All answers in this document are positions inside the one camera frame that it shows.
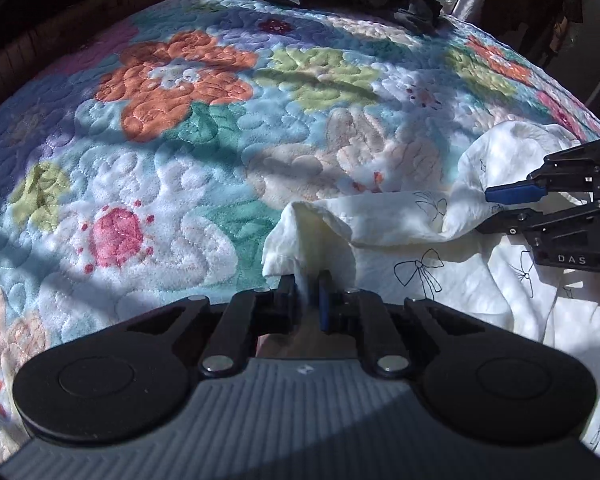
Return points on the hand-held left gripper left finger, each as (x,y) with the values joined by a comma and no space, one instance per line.
(286,305)

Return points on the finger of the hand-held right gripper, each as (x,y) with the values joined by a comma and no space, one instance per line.
(515,193)
(530,221)

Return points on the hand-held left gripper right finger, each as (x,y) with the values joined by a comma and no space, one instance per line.
(324,305)

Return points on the white bow-print garment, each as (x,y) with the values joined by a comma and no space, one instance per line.
(455,270)

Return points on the floral quilted blanket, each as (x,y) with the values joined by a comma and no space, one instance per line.
(180,160)

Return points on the dark hanging jacket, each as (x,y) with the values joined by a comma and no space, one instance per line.
(540,0)

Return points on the pink suitcase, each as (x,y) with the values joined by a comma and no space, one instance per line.
(55,30)

